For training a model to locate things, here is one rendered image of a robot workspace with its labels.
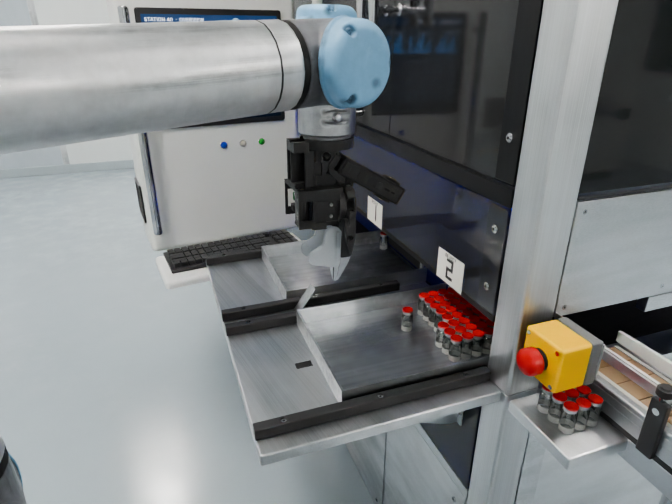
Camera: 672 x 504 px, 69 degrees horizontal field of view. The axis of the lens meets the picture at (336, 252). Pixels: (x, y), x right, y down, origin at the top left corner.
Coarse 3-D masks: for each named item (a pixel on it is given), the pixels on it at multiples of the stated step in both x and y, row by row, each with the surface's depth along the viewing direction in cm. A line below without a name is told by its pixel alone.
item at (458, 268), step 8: (440, 248) 92; (440, 256) 92; (448, 256) 90; (440, 264) 93; (448, 264) 90; (456, 264) 88; (464, 264) 85; (440, 272) 93; (448, 272) 90; (456, 272) 88; (448, 280) 91; (456, 280) 88; (456, 288) 89
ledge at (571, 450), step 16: (512, 400) 78; (528, 400) 78; (528, 416) 75; (544, 416) 75; (544, 432) 72; (560, 432) 72; (576, 432) 72; (592, 432) 72; (608, 432) 72; (560, 448) 69; (576, 448) 69; (592, 448) 69; (608, 448) 70; (624, 448) 71; (576, 464) 68
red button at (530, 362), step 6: (522, 348) 69; (528, 348) 68; (534, 348) 68; (522, 354) 68; (528, 354) 68; (534, 354) 67; (540, 354) 68; (516, 360) 70; (522, 360) 68; (528, 360) 67; (534, 360) 67; (540, 360) 67; (522, 366) 69; (528, 366) 67; (534, 366) 67; (540, 366) 67; (522, 372) 69; (528, 372) 68; (534, 372) 67; (540, 372) 68
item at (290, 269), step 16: (304, 240) 130; (368, 240) 137; (272, 256) 129; (288, 256) 129; (304, 256) 129; (352, 256) 129; (368, 256) 129; (384, 256) 129; (272, 272) 117; (288, 272) 120; (304, 272) 120; (320, 272) 120; (352, 272) 120; (368, 272) 120; (384, 272) 120; (400, 272) 113; (416, 272) 114; (288, 288) 113; (304, 288) 106; (320, 288) 107; (336, 288) 108
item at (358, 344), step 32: (416, 288) 106; (320, 320) 100; (352, 320) 100; (384, 320) 100; (416, 320) 100; (320, 352) 84; (352, 352) 90; (384, 352) 90; (416, 352) 90; (352, 384) 82; (384, 384) 78
